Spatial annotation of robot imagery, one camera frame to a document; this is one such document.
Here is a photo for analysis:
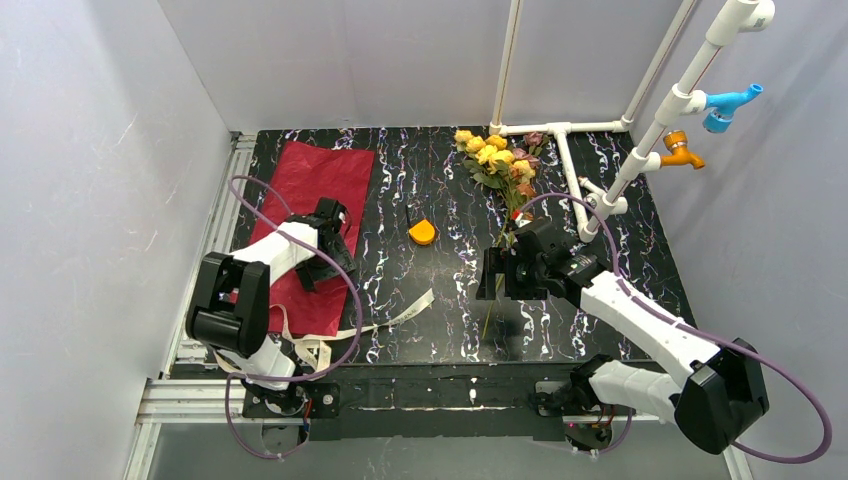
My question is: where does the blue plastic faucet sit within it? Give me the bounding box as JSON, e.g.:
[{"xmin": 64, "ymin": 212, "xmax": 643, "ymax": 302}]
[{"xmin": 702, "ymin": 83, "xmax": 764, "ymax": 134}]

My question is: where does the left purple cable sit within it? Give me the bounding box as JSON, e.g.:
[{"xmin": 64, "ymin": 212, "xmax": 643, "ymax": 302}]
[{"xmin": 223, "ymin": 174, "xmax": 365, "ymax": 461}]

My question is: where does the beige ribbon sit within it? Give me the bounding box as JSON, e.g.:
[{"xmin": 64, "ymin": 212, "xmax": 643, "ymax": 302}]
[{"xmin": 215, "ymin": 287, "xmax": 437, "ymax": 381}]

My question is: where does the purple cable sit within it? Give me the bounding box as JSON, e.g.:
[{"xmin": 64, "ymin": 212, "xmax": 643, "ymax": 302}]
[
  {"xmin": 223, "ymin": 174, "xmax": 365, "ymax": 461},
  {"xmin": 513, "ymin": 192, "xmax": 833, "ymax": 466}
]

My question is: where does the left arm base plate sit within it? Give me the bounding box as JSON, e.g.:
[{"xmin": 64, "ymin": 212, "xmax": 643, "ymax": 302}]
[{"xmin": 240, "ymin": 380, "xmax": 341, "ymax": 420}]

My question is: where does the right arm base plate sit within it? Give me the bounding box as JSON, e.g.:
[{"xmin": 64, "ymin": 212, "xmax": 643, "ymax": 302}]
[{"xmin": 530, "ymin": 380, "xmax": 634, "ymax": 456}]

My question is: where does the orange plastic faucet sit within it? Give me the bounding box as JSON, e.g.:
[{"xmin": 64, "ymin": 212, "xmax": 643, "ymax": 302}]
[{"xmin": 660, "ymin": 130, "xmax": 705, "ymax": 170}]

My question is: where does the white PVC pipe frame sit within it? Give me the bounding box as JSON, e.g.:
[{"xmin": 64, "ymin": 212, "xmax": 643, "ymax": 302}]
[{"xmin": 488, "ymin": 1, "xmax": 775, "ymax": 243}]

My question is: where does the pink fake flower bunch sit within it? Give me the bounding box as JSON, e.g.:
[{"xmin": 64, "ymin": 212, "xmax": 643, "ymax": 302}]
[{"xmin": 510, "ymin": 132, "xmax": 547, "ymax": 199}]

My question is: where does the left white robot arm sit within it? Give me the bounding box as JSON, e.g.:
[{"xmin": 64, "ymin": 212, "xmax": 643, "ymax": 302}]
[{"xmin": 185, "ymin": 197, "xmax": 353, "ymax": 392}]

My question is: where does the yellow fake flower bunch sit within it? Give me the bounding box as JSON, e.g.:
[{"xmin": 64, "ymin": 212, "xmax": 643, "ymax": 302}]
[{"xmin": 453, "ymin": 129, "xmax": 538, "ymax": 340}]

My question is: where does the aluminium rail frame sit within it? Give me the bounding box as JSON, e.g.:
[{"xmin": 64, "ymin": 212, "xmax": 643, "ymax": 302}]
[{"xmin": 122, "ymin": 132, "xmax": 260, "ymax": 480}]

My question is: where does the red wrapping paper sheet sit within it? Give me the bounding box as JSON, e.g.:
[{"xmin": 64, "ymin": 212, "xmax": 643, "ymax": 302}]
[{"xmin": 261, "ymin": 142, "xmax": 375, "ymax": 336}]

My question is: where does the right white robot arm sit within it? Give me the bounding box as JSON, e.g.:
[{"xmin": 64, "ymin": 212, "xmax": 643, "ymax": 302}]
[{"xmin": 476, "ymin": 219, "xmax": 770, "ymax": 454}]

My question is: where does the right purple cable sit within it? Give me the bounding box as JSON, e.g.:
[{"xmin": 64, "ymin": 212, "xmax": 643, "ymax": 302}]
[{"xmin": 513, "ymin": 192, "xmax": 833, "ymax": 466}]

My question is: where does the orange tape measure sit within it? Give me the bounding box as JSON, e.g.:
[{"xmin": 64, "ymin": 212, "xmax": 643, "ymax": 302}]
[{"xmin": 408, "ymin": 219, "xmax": 437, "ymax": 246}]

